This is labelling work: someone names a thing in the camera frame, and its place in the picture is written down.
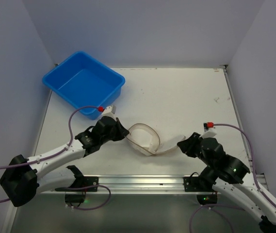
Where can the aluminium mounting rail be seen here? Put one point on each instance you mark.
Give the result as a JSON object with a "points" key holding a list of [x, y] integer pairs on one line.
{"points": [[121, 184]]}

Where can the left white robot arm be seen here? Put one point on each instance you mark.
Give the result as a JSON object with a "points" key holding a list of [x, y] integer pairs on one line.
{"points": [[26, 177]]}

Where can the round beige mesh laundry bag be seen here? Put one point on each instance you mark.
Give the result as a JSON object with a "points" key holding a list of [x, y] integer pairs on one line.
{"points": [[146, 140]]}

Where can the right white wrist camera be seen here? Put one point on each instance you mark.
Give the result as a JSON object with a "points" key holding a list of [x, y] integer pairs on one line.
{"points": [[209, 130]]}

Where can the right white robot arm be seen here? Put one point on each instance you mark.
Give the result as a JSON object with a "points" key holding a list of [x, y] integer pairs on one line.
{"points": [[232, 178]]}

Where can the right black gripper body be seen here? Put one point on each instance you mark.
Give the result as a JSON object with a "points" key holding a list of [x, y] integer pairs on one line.
{"points": [[190, 144]]}

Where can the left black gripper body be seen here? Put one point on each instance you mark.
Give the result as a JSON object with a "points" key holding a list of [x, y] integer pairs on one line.
{"points": [[117, 129]]}

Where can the blue plastic bin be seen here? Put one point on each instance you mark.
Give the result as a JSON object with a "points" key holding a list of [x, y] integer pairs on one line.
{"points": [[81, 80]]}

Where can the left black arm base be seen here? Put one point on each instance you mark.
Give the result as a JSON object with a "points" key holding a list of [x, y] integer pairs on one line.
{"points": [[77, 197]]}

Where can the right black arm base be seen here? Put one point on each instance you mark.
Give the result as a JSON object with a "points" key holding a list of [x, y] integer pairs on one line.
{"points": [[195, 184]]}

